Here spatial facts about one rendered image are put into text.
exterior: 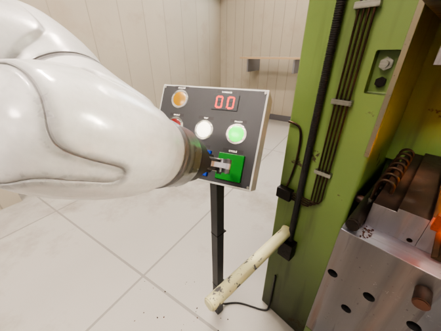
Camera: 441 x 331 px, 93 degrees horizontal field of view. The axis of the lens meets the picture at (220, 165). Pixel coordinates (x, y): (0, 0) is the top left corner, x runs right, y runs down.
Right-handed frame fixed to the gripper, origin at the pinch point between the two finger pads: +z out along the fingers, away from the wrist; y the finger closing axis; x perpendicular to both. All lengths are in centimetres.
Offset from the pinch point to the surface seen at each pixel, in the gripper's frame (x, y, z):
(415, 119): 29, 54, 44
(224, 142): 6.8, -2.9, 8.3
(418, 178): 6, 48, 23
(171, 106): 15.3, -22.5, 8.3
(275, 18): 284, -62, 332
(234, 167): 0.3, 1.5, 7.6
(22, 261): -92, -149, 51
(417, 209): -1.4, 43.0, 9.3
